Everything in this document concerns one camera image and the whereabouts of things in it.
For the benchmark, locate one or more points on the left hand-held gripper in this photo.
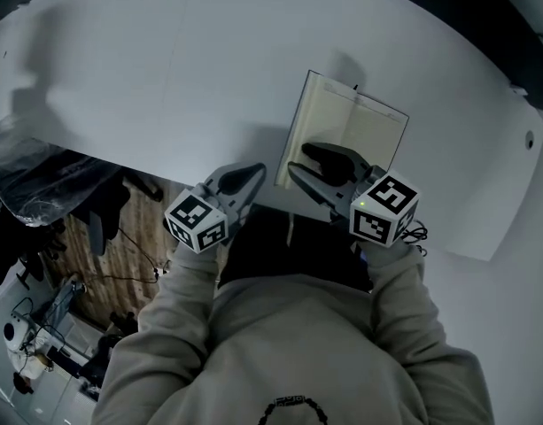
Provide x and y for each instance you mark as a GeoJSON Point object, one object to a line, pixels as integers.
{"type": "Point", "coordinates": [191, 215]}

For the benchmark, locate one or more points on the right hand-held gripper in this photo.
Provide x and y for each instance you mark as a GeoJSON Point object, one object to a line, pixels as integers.
{"type": "Point", "coordinates": [384, 219]}

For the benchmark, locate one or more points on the blue notebook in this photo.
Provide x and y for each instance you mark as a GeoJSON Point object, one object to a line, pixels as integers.
{"type": "Point", "coordinates": [324, 118]}

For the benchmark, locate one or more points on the person's left forearm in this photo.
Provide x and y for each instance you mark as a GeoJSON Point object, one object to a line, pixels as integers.
{"type": "Point", "coordinates": [184, 290]}

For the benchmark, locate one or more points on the person's right forearm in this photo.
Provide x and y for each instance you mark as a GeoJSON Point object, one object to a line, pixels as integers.
{"type": "Point", "coordinates": [399, 290]}

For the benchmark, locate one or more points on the person's beige sweatshirt torso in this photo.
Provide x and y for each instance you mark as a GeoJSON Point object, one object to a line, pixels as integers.
{"type": "Point", "coordinates": [289, 352]}

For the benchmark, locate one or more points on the plastic-wrapped black office chair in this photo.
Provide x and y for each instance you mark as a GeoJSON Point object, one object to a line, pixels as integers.
{"type": "Point", "coordinates": [45, 171]}

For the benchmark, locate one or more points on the black divider panel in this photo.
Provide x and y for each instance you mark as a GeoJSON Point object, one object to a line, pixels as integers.
{"type": "Point", "coordinates": [497, 11]}

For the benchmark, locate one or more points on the white round device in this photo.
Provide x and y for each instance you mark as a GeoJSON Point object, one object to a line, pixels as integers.
{"type": "Point", "coordinates": [12, 332]}

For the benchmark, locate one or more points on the white divider bracket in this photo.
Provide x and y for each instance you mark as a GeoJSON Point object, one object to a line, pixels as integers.
{"type": "Point", "coordinates": [517, 91]}

